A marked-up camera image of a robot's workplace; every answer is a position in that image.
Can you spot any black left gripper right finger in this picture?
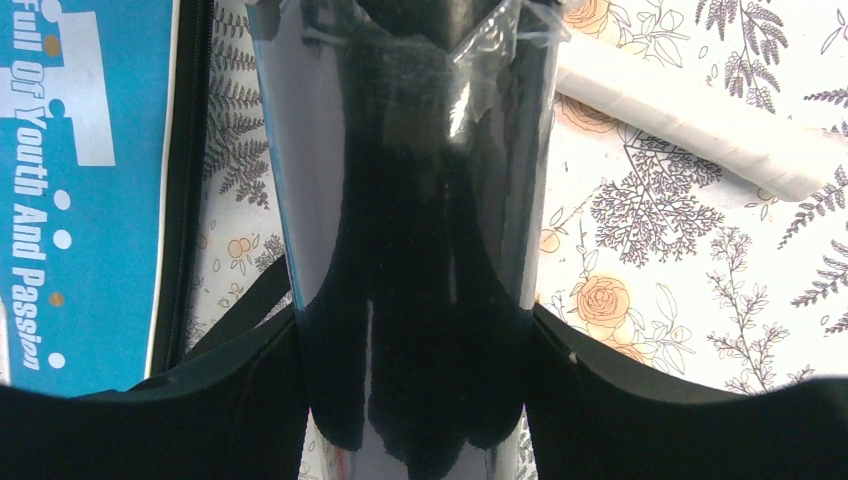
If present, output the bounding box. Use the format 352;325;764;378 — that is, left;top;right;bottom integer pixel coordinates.
526;307;847;479

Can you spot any black bag shoulder strap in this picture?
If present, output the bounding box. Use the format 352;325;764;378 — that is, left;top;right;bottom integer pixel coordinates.
178;254;296;366

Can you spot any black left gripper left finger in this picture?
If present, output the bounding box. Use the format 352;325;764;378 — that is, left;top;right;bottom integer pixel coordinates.
1;309;308;479

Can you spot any black shuttlecock tube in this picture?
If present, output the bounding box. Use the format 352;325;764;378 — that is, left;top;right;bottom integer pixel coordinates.
247;1;565;479

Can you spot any blue racket cover bag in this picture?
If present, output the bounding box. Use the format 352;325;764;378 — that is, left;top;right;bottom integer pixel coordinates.
1;0;213;397

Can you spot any floral patterned table mat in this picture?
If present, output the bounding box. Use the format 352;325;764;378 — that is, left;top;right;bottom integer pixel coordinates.
188;1;847;395

